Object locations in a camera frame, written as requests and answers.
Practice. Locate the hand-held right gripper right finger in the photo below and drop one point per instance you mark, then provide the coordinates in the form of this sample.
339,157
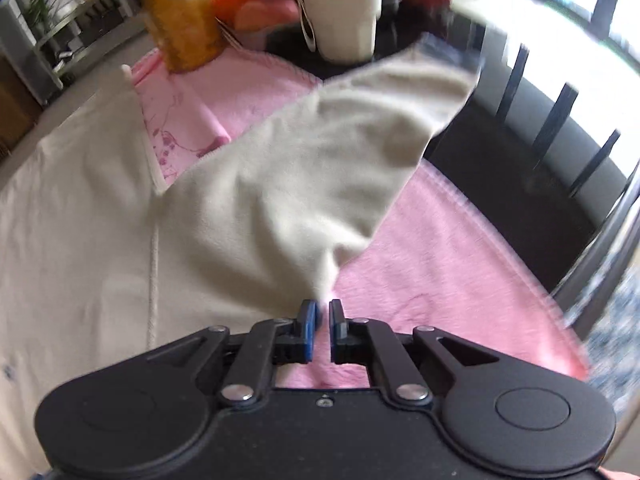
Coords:
336,330

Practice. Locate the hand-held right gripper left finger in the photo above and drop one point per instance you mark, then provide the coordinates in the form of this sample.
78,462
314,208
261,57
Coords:
311,329

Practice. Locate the cream garment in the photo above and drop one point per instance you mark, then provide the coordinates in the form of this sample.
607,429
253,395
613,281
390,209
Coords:
260,185

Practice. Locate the pink printed towel blanket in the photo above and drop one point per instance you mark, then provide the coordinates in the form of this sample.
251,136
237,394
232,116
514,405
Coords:
450,270

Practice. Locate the dark slatted chair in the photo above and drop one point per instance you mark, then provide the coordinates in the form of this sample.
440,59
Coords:
520,170

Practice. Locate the blue white patterned cloth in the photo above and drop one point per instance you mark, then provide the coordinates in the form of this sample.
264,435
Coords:
617,330

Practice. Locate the white ceramic mug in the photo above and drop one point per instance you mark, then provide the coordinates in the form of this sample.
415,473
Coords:
345,10

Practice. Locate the orange plush toy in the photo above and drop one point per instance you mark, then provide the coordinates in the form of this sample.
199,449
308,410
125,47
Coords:
250,5

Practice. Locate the yellow orange bottle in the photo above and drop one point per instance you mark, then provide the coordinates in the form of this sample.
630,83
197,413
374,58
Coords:
182,20

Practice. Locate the brown wooden cabinet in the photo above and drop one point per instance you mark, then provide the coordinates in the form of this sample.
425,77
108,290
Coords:
15,105

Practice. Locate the metal tv stand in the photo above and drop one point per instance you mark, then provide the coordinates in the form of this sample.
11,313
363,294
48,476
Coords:
75,25

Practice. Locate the green potted plant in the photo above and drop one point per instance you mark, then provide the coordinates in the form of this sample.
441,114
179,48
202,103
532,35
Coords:
37,10

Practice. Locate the metal chair frame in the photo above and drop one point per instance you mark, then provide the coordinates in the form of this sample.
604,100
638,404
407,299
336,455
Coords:
595,255

